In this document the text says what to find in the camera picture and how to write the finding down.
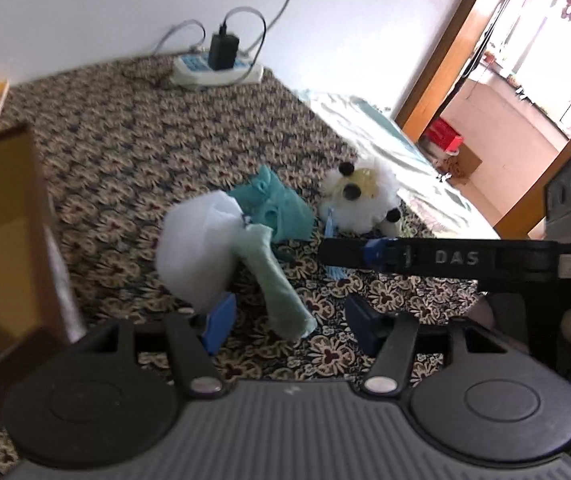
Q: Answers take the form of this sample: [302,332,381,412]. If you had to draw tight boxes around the white wall cable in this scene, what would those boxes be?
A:
[249,0,302,57]

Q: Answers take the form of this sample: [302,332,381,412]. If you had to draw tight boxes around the teal knitted cloth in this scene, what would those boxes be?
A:
[226,164,316,247]

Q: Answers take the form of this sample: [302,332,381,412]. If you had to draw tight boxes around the panda plush toy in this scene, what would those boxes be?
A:
[319,156,405,239]

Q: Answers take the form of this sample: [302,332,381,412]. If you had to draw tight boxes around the red box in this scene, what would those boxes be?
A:
[422,117,465,154]

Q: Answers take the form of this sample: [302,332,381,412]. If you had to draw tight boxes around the wooden door frame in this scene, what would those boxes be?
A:
[395,0,571,241]

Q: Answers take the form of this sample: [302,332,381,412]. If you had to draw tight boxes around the black charger cable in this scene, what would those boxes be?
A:
[217,7,269,62]

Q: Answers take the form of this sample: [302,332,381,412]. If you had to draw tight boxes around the brown cardboard box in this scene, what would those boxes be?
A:
[0,122,87,432]

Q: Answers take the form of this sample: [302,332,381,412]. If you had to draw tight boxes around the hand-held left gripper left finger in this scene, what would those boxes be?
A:
[72,292,239,401]

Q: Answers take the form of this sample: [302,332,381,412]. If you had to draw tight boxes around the light green blanket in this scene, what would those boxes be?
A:
[295,88,499,241]

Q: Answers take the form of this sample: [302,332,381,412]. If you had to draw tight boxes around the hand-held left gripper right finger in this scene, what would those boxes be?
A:
[344,296,513,397]

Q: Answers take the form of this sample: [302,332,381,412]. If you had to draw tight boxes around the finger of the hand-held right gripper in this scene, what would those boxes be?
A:
[318,237,562,287]

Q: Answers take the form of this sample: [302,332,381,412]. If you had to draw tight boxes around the grey power strip cord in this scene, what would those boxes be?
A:
[152,20,207,59]

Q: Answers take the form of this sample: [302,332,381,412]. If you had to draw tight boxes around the white power strip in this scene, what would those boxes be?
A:
[172,50,265,89]

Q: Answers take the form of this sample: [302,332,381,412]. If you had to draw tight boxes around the brown patterned blanket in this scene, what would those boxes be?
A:
[0,52,486,480]

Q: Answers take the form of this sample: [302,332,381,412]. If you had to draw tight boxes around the black charger plug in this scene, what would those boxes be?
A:
[208,32,240,71]

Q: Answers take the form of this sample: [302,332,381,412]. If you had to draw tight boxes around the small cardboard box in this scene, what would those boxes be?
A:
[444,145,484,187]

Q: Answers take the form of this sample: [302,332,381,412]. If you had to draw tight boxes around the light green sock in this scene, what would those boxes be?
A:
[238,222,319,342]

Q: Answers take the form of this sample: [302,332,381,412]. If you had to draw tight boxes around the white fluffy plush ball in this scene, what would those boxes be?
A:
[156,191,247,314]

